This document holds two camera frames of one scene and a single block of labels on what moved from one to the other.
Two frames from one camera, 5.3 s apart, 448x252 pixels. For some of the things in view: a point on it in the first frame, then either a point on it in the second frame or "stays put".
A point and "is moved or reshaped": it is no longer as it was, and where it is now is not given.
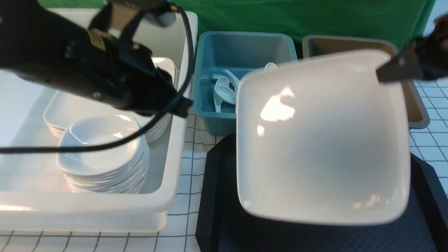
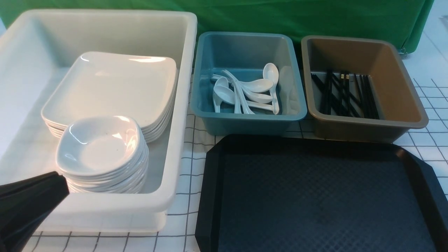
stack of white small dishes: (123, 168) stays put
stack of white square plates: (63, 107) stays put
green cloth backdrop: (403, 21) stays put
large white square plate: (323, 140) is moved or reshaped
